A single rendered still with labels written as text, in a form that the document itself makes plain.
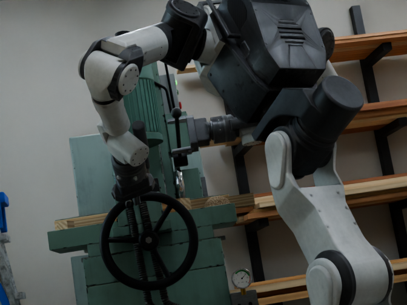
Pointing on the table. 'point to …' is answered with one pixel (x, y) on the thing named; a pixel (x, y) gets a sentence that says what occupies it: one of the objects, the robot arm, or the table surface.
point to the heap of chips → (216, 201)
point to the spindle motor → (145, 106)
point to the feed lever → (180, 160)
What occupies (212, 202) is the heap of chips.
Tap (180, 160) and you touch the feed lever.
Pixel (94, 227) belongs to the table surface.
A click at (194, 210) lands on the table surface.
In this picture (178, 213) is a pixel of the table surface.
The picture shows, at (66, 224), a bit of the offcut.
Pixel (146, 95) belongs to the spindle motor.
